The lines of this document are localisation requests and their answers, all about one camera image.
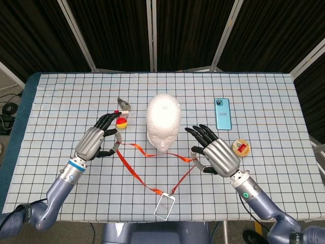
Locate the white metal table leg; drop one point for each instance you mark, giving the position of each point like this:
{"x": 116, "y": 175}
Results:
{"x": 225, "y": 232}

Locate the black folding screen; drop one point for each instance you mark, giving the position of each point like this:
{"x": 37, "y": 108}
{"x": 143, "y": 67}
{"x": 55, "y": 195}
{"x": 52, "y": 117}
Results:
{"x": 114, "y": 30}

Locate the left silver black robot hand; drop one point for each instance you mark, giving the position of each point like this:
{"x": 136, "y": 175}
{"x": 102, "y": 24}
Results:
{"x": 90, "y": 142}

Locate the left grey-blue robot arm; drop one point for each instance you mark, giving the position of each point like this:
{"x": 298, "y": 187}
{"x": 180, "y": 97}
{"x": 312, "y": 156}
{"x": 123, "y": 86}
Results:
{"x": 61, "y": 188}

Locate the grey-blue robot torso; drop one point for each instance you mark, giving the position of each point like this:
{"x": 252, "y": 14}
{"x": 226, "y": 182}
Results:
{"x": 152, "y": 233}

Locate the blue smartphone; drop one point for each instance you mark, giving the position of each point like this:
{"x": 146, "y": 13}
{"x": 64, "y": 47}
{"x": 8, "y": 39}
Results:
{"x": 223, "y": 114}

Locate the white rectangular block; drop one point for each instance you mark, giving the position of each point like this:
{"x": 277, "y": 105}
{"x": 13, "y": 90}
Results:
{"x": 124, "y": 113}

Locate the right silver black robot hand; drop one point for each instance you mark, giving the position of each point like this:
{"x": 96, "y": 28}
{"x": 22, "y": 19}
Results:
{"x": 223, "y": 157}

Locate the clear white-framed badge holder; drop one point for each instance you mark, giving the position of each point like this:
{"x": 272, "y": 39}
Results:
{"x": 167, "y": 195}

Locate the yellow and red ball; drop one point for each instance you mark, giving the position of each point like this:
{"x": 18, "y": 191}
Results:
{"x": 122, "y": 124}

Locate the black floor object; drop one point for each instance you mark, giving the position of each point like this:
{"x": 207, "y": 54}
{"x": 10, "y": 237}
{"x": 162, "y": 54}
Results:
{"x": 250, "y": 237}

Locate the small red cube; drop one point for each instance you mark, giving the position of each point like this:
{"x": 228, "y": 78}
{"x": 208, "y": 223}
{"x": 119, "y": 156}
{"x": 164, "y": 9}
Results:
{"x": 116, "y": 111}

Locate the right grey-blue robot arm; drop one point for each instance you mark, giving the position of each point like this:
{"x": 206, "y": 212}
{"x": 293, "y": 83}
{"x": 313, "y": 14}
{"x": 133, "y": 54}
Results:
{"x": 256, "y": 198}

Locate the blue checked tablecloth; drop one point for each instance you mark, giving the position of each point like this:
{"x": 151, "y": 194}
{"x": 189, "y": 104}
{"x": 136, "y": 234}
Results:
{"x": 76, "y": 89}

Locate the black power adapter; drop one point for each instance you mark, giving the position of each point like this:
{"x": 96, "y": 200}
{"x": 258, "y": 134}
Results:
{"x": 5, "y": 124}

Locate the white foam mannequin head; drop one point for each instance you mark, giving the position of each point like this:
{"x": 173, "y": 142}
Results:
{"x": 163, "y": 119}

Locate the round tin with red label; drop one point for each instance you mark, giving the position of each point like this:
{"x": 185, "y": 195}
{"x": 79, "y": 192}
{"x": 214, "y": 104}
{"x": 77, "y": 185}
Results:
{"x": 242, "y": 147}

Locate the grey metal stand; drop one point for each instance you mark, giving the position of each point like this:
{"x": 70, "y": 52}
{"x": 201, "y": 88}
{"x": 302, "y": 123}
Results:
{"x": 320, "y": 152}

